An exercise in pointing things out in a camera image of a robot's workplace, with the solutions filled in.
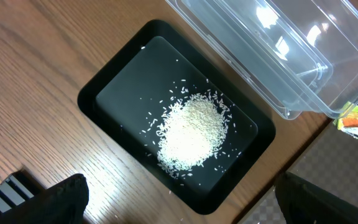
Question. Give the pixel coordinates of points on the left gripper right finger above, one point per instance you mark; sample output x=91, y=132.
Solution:
x=303, y=202

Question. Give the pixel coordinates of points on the clear plastic bin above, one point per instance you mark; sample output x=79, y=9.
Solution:
x=298, y=55

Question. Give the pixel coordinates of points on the brown serving tray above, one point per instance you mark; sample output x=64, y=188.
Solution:
x=330, y=162

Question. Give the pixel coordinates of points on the pile of rice grains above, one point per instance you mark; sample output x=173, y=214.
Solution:
x=192, y=127

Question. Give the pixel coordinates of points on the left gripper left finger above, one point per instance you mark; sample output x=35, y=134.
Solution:
x=65, y=202

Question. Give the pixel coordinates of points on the black plastic tray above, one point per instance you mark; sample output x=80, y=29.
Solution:
x=157, y=68

